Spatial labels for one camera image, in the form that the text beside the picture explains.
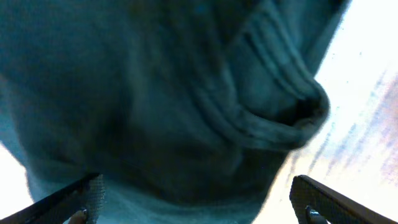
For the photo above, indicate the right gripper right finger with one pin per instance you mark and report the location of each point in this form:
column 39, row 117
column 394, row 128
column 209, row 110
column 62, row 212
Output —
column 314, row 202

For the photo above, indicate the small black cloth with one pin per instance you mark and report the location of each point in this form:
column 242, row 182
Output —
column 187, row 108

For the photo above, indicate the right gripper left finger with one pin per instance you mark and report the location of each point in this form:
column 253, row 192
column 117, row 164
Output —
column 86, row 195

